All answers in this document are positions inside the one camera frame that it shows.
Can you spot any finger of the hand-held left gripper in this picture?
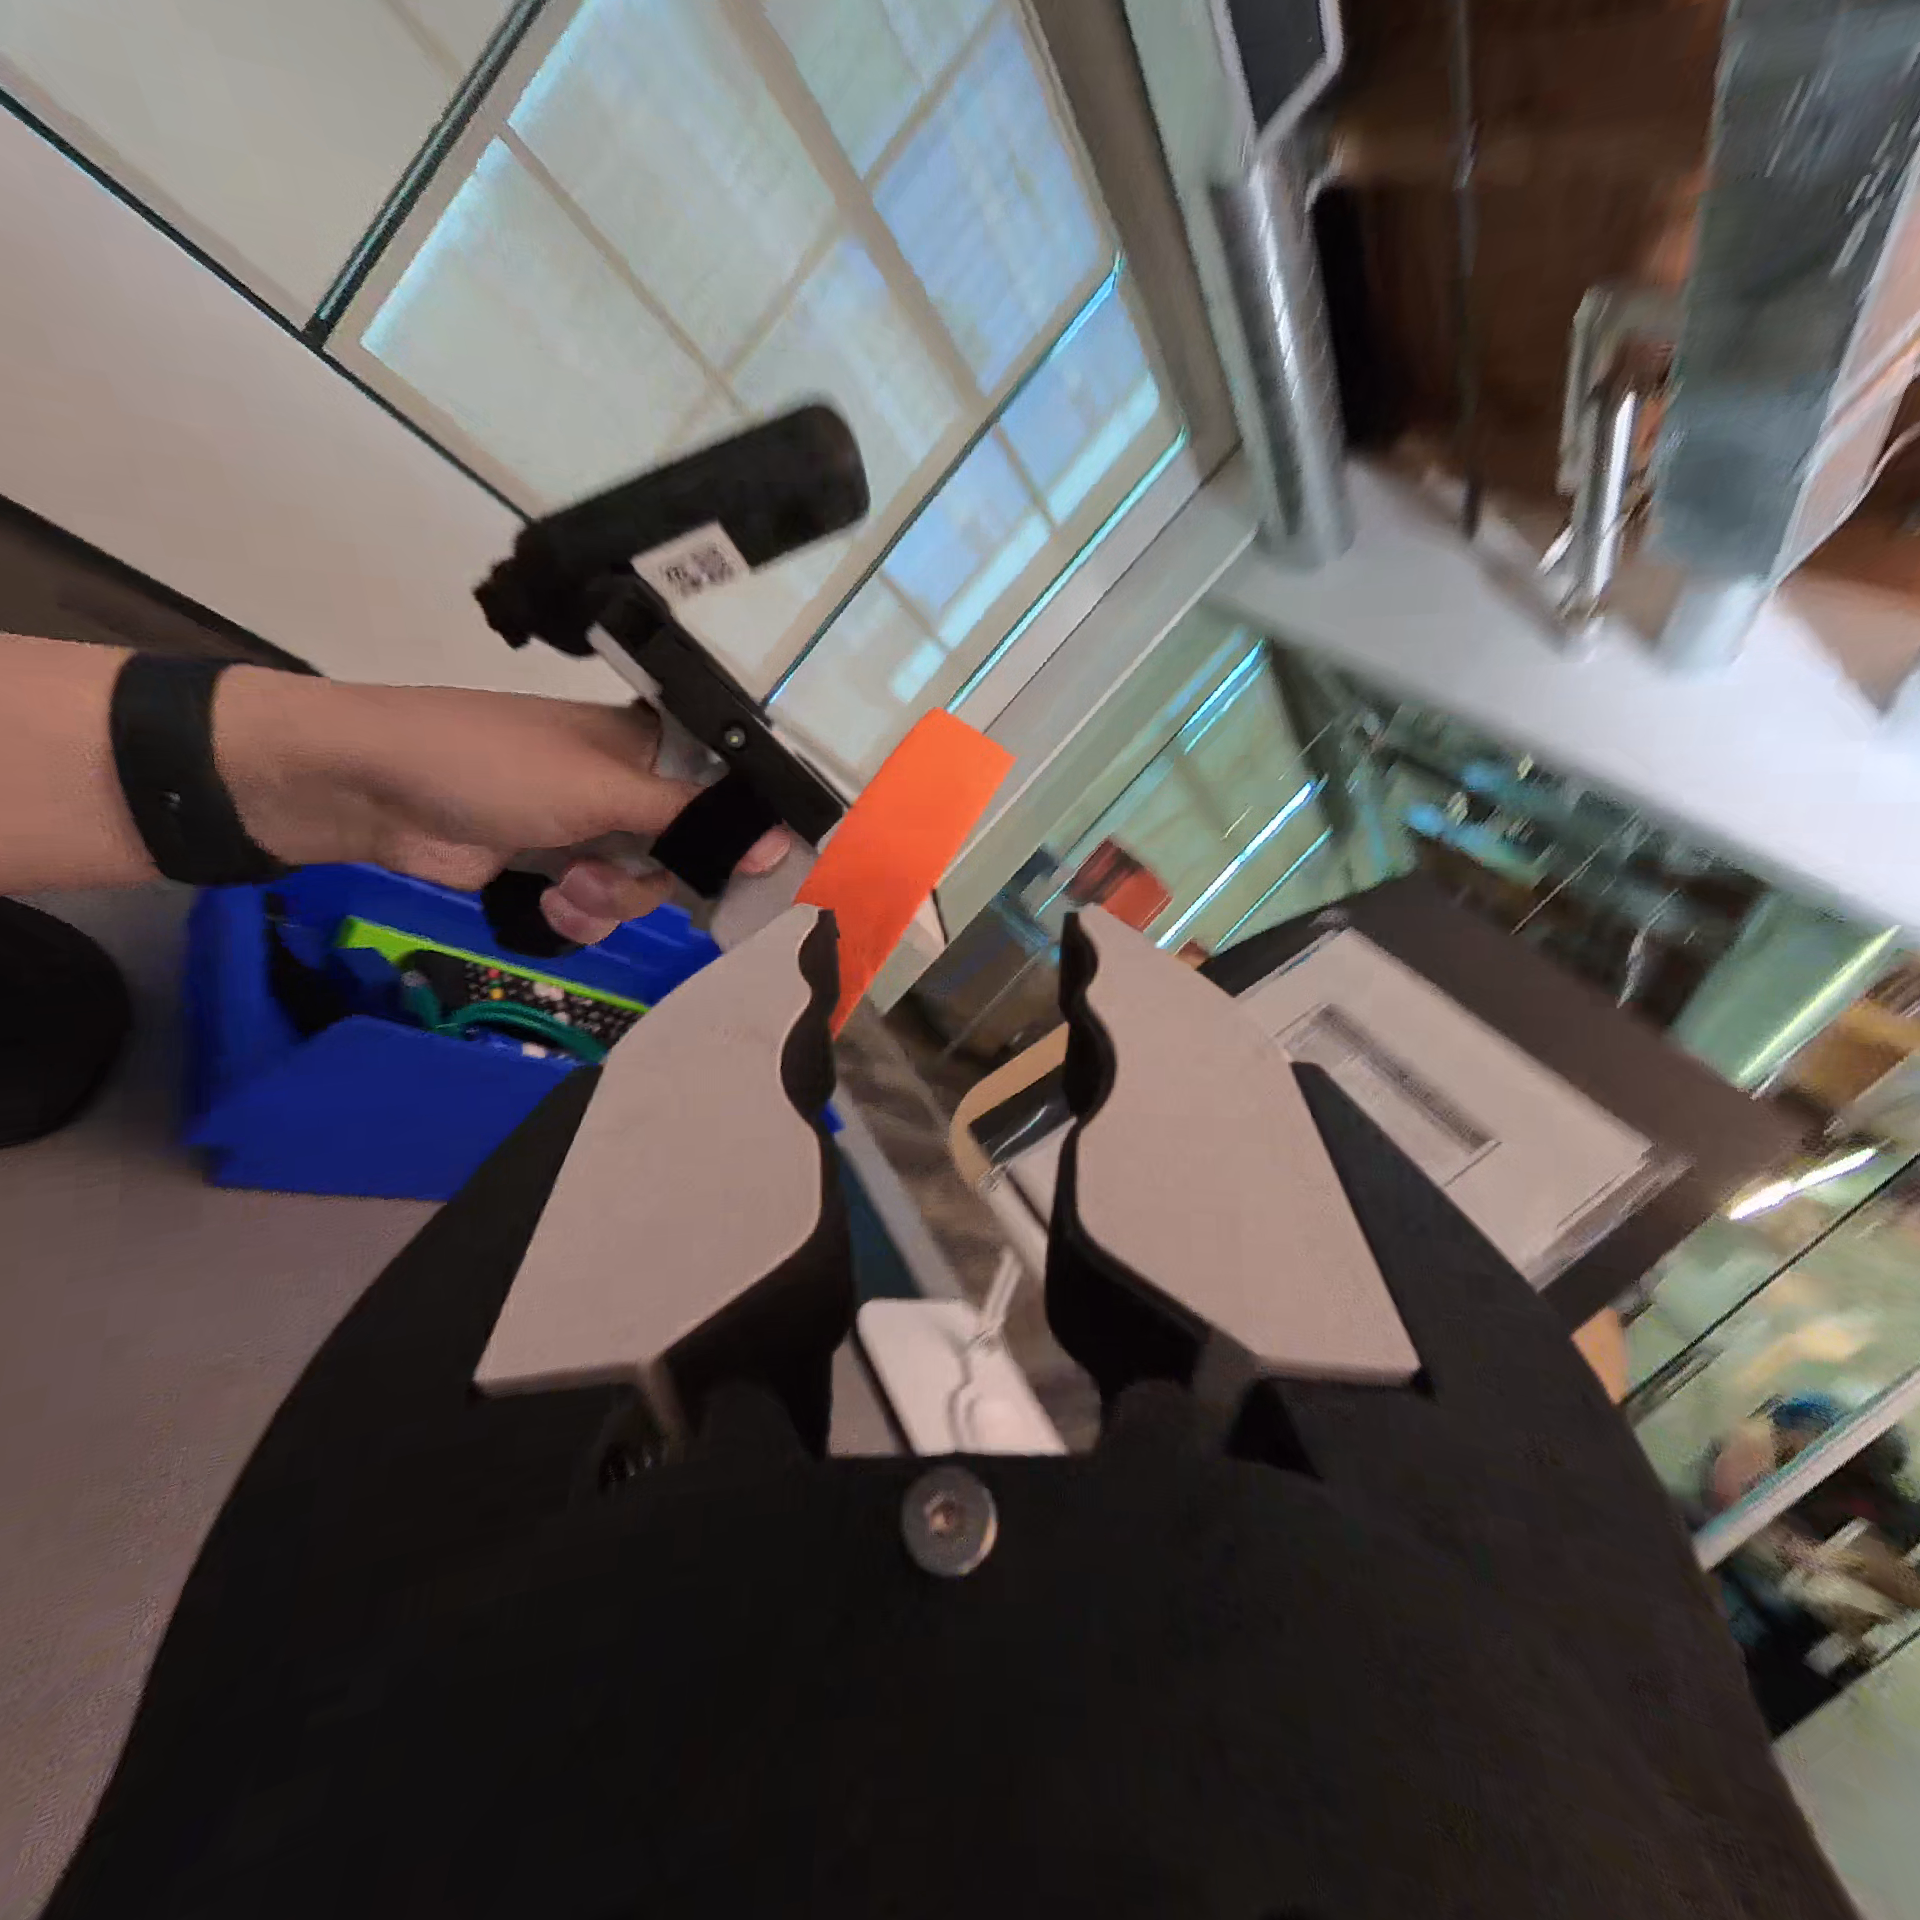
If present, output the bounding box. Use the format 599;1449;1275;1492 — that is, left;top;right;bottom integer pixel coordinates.
710;866;826;957

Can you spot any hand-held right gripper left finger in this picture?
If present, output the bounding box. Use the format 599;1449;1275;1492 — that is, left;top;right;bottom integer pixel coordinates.
469;902;861;1460

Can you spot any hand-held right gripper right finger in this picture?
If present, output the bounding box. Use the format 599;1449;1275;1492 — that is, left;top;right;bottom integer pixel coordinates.
1042;908;1427;1466

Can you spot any orange tape roll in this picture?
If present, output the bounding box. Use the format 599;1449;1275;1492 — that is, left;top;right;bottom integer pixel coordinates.
797;709;1019;1037

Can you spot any blue plastic bin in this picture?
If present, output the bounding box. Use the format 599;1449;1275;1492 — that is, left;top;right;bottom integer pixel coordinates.
184;862;842;1202

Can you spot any person's left forearm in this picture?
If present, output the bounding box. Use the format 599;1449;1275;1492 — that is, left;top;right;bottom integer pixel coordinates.
0;630;160;902

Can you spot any person's left hand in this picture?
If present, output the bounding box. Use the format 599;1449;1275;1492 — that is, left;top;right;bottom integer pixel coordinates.
222;667;799;947

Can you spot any large paned window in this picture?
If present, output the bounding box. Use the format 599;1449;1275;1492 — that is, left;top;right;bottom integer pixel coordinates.
0;0;1249;781

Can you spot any framed instruction sign board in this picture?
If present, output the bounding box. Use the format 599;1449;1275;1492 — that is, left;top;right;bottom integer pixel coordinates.
960;870;1697;1292

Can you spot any black remote control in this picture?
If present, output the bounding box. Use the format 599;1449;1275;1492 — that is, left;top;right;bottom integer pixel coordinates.
399;948;649;1065

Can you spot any white stand base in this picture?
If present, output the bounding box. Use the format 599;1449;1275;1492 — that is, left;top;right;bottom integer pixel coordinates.
855;1297;1070;1457

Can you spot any green plastic block strip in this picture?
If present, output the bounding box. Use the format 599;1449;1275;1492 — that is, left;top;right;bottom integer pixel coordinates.
329;911;609;1003

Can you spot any silver ventilation duct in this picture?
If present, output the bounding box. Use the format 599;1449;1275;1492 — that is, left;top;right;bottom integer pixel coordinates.
1217;150;1353;565
1545;0;1920;669

